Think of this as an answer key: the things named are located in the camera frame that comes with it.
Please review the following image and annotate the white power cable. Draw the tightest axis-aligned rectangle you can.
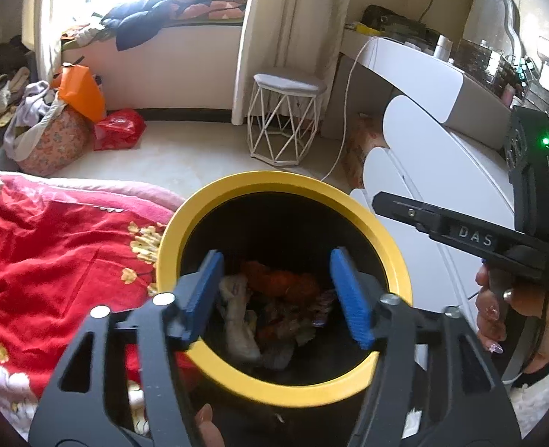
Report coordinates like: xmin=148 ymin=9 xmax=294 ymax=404
xmin=323 ymin=37 xmax=377 ymax=182

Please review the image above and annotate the white framed mirror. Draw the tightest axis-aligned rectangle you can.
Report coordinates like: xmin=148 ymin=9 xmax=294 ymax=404
xmin=463 ymin=0 xmax=521 ymax=57

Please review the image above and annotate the red floral blanket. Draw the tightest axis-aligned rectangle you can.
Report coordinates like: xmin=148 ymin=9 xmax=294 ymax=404
xmin=0 ymin=165 xmax=186 ymax=434

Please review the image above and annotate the white window seat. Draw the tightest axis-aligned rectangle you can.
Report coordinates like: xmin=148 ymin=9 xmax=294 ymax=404
xmin=60 ymin=14 xmax=247 ymax=124

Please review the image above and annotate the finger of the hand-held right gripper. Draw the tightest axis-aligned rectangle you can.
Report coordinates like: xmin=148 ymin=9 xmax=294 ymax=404
xmin=372 ymin=191 xmax=447 ymax=243

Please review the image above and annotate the red shopping bag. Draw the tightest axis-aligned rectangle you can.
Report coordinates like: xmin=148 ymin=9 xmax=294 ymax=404
xmin=93 ymin=108 xmax=147 ymax=151

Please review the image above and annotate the white wire stool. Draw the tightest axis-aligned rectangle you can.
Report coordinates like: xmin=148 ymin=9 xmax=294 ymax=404
xmin=247 ymin=73 xmax=328 ymax=166

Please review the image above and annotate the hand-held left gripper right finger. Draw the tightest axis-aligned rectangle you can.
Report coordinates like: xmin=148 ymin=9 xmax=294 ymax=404
xmin=329 ymin=247 xmax=521 ymax=447

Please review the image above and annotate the floral storage bag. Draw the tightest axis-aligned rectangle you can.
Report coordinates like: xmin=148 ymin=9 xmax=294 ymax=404
xmin=344 ymin=114 xmax=387 ymax=187

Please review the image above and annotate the white dressing table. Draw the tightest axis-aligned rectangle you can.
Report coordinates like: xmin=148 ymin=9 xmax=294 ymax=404
xmin=339 ymin=35 xmax=536 ymax=383

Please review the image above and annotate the clear cosmetic organizer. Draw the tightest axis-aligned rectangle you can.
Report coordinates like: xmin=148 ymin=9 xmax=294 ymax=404
xmin=456 ymin=37 xmax=517 ymax=85

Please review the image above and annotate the floral fabric basket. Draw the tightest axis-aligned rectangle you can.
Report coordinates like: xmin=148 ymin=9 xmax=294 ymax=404
xmin=11 ymin=102 xmax=93 ymax=178

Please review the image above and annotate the yellow rimmed black bin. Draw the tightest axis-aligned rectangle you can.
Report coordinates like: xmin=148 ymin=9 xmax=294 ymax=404
xmin=154 ymin=170 xmax=415 ymax=447

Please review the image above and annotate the dark bag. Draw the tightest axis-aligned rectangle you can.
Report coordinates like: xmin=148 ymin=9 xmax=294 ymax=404
xmin=363 ymin=4 xmax=438 ymax=40

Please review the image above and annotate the red plastic bag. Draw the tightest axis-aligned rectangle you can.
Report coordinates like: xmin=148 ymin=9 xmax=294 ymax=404
xmin=241 ymin=261 xmax=324 ymax=305

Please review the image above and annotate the cream curtain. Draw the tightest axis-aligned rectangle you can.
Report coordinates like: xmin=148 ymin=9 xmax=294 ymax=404
xmin=232 ymin=0 xmax=363 ymax=126
xmin=35 ymin=0 xmax=93 ymax=85

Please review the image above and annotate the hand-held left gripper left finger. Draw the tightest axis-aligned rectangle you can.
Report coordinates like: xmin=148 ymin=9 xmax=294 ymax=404
xmin=28 ymin=249 xmax=226 ymax=447

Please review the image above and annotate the person's left hand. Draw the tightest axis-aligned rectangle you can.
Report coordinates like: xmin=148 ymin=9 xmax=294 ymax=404
xmin=194 ymin=403 xmax=226 ymax=447

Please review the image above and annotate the orange bag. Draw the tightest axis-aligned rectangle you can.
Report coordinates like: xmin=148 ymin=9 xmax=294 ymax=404
xmin=51 ymin=63 xmax=108 ymax=122

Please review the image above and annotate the white bottle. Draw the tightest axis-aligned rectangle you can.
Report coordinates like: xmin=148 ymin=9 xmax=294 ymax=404
xmin=435 ymin=35 xmax=454 ymax=61

